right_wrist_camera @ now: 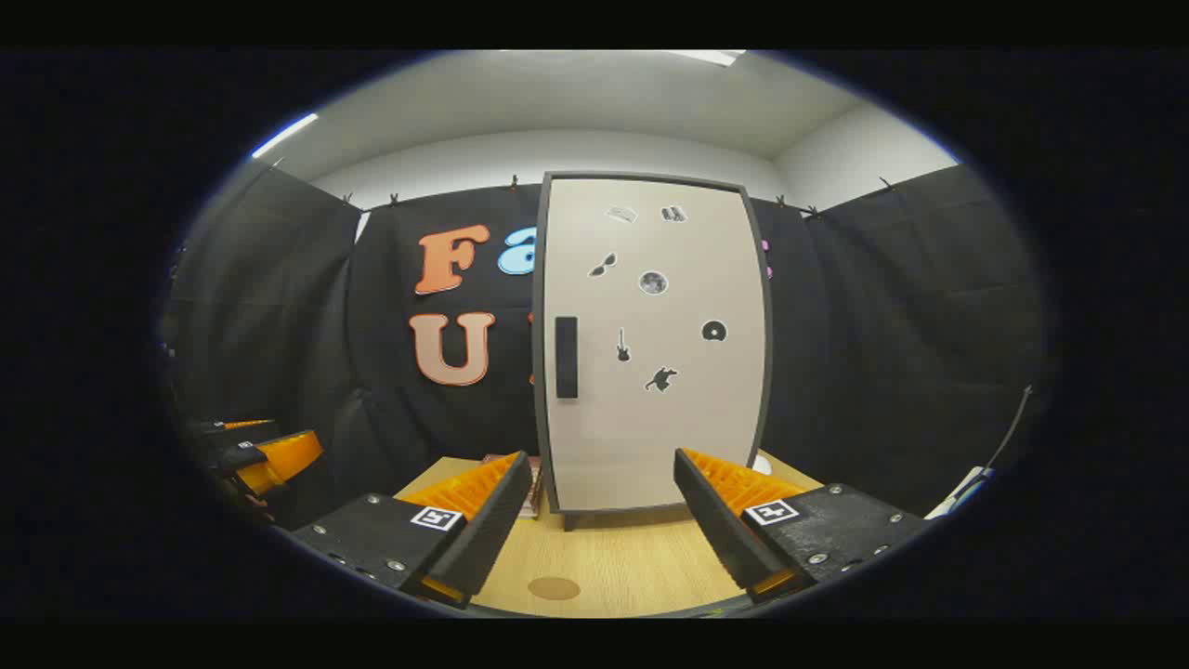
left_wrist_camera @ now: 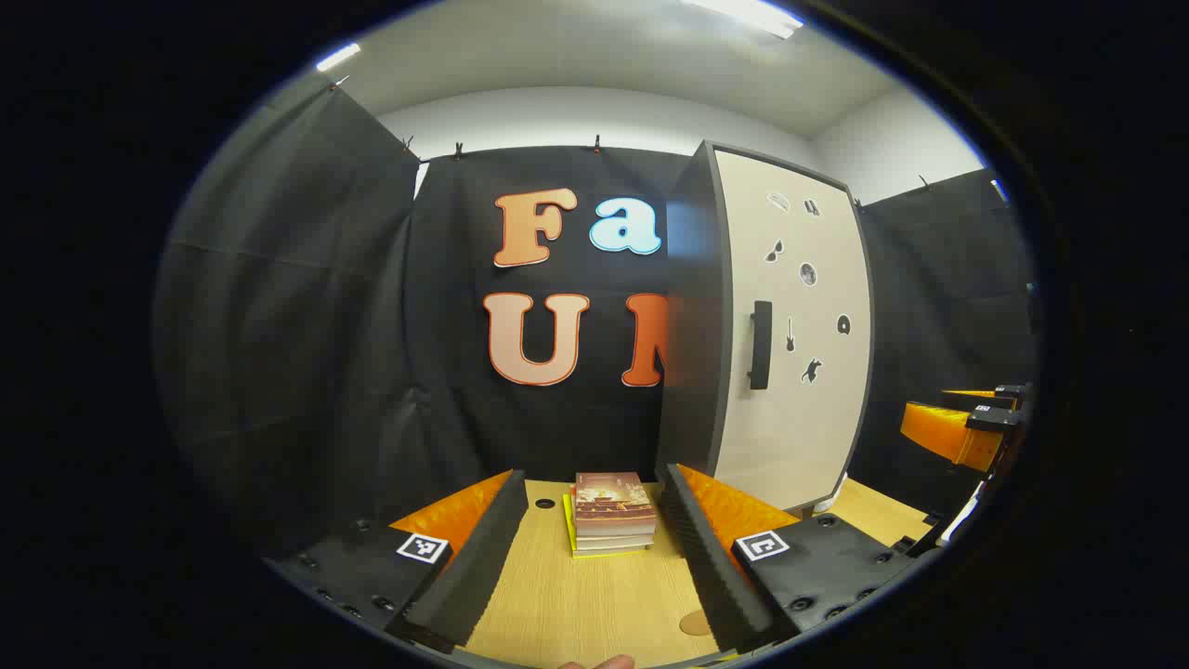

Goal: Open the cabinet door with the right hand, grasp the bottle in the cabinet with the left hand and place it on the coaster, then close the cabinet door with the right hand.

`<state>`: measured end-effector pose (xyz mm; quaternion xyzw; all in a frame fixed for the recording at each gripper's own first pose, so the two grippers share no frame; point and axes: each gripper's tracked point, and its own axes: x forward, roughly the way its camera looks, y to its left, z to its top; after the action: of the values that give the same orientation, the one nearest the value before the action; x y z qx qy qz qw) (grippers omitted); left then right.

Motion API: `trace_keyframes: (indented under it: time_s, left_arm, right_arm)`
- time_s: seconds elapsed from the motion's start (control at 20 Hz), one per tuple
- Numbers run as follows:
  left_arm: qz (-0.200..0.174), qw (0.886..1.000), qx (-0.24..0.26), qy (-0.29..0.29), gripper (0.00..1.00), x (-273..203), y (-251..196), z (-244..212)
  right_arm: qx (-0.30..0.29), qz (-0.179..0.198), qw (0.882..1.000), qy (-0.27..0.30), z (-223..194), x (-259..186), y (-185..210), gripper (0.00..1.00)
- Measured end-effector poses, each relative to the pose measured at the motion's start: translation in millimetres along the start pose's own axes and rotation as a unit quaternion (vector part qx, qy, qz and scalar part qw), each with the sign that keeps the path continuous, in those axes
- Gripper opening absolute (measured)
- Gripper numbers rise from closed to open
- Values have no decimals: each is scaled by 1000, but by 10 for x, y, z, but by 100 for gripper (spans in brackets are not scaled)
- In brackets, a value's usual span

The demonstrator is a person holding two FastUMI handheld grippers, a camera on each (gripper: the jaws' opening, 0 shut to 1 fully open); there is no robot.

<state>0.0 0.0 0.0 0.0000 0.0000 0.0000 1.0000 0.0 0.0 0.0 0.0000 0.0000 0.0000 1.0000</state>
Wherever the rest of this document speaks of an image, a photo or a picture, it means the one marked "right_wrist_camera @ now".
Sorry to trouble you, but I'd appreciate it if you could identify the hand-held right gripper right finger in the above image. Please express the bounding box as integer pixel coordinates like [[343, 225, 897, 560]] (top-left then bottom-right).
[[673, 448, 930, 605]]

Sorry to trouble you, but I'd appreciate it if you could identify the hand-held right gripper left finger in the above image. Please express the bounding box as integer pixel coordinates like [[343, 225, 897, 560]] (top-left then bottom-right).
[[288, 451, 535, 611]]

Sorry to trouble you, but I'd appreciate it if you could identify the beige cabinet door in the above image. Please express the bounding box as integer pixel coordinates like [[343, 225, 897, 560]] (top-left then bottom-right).
[[544, 177, 766, 513]]

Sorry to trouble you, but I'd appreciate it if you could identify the grey cabinet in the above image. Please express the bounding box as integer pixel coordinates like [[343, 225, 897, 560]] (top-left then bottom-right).
[[531, 170, 775, 532]]

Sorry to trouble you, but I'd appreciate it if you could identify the black door handle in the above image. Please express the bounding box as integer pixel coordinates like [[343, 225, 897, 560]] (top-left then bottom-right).
[[555, 316, 579, 400]]

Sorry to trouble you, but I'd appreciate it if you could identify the black backdrop cloth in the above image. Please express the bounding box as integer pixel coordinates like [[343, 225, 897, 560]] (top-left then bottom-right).
[[163, 165, 1051, 531]]

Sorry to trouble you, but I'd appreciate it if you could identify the white cable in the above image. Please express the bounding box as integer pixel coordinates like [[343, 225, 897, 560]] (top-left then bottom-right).
[[929, 386, 1034, 518]]

